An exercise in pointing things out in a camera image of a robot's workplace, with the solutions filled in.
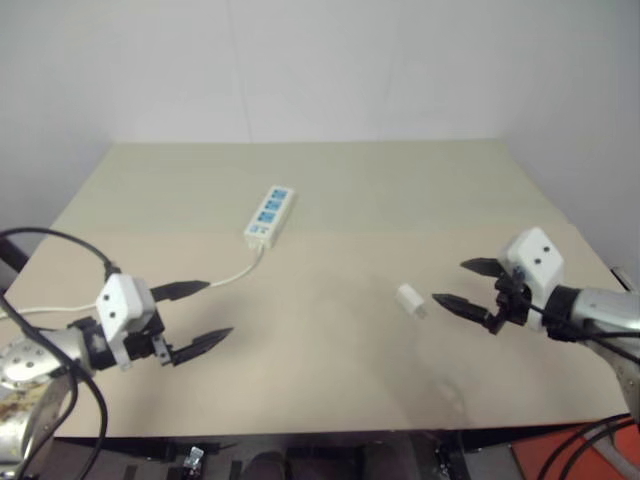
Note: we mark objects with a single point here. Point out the white power strip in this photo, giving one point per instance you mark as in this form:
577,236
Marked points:
270,216

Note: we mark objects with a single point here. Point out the small metal bracket under table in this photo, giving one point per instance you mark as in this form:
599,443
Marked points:
193,459

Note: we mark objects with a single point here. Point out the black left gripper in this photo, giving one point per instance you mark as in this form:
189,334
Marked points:
145,336

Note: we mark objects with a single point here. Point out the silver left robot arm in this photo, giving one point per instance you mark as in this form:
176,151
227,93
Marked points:
35,362

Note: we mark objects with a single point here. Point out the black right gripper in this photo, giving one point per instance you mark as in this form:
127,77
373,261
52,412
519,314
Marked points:
510,300

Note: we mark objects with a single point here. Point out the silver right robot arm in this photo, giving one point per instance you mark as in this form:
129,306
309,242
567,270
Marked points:
600,310

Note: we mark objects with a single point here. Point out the red box under table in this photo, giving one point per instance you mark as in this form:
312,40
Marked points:
565,452

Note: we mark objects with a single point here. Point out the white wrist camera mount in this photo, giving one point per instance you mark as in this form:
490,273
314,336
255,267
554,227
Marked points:
121,302
536,257

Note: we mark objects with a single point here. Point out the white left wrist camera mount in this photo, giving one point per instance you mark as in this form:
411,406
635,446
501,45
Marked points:
121,302

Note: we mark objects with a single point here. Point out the white plug adapter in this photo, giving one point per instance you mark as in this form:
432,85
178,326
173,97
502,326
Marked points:
411,300

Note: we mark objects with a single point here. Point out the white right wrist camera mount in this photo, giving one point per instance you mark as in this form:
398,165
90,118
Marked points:
536,257

